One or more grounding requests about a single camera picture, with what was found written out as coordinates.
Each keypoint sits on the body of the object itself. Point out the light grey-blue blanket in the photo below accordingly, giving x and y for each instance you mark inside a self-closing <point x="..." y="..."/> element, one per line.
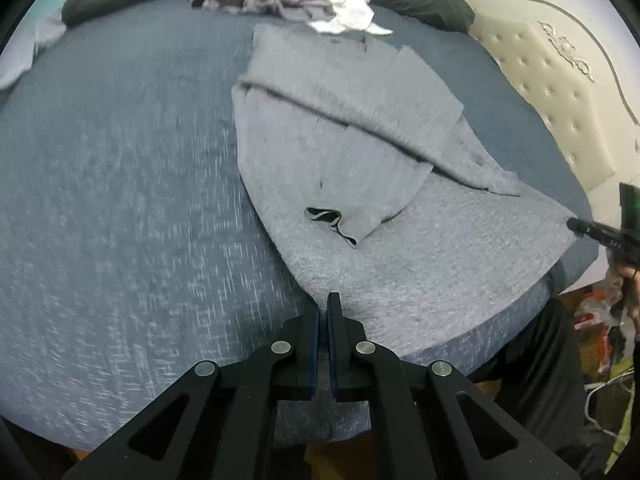
<point x="25" y="55"/>

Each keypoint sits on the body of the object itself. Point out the bed with blue patterned sheet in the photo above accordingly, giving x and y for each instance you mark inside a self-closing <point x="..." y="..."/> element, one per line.
<point x="125" y="210"/>

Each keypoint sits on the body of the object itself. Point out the cream tufted headboard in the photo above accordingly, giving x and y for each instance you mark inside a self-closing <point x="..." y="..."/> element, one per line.
<point x="550" y="75"/>

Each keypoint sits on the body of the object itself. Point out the person's dark trousers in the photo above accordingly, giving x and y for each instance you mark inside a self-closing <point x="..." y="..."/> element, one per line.
<point x="535" y="385"/>

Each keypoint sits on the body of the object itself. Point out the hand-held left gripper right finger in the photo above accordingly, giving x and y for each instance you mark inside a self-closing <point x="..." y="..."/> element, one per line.
<point x="334" y="355"/>

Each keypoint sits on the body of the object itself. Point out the person's right hand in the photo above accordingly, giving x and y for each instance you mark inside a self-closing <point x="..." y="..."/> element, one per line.
<point x="627" y="285"/>

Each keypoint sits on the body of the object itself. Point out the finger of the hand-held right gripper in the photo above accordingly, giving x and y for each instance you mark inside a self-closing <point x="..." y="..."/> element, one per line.
<point x="595" y="230"/>

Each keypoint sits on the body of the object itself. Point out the grey knit sweater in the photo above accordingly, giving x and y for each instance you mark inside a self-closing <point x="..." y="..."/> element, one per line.
<point x="400" y="260"/>

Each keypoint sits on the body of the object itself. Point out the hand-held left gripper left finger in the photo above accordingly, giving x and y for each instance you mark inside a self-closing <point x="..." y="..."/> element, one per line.
<point x="312" y="355"/>

